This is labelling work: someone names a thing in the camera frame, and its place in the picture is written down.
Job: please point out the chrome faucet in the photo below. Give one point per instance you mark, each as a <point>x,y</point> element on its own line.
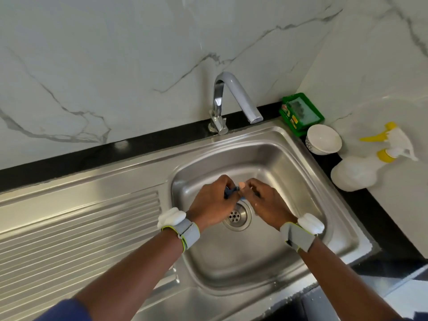
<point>234,93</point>

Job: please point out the white left wrist tracker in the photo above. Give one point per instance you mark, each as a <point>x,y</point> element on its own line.
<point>177,224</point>

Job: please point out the metal drain strainer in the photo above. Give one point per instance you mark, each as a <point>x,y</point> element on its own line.
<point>239,216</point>

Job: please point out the blue cloth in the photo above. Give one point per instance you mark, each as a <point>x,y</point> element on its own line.
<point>232,191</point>

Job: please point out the stainless steel sink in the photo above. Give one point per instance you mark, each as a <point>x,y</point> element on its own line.
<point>73,237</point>

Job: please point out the person's right hand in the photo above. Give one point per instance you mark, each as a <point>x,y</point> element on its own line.
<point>271,204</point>

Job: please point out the green soap tray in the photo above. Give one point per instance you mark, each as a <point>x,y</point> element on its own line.
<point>302,113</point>

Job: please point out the person's left forearm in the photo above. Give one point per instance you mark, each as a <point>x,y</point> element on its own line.
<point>127,284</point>

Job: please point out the person's left hand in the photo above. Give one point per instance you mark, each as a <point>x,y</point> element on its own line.
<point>211,204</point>

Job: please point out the white bowl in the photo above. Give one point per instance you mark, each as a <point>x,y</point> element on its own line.
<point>323,139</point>

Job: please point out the white yellow spray bottle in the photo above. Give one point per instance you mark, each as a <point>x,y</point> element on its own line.
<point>358,174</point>

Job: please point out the person's right forearm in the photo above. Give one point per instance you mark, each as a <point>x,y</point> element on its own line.
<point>348,284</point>

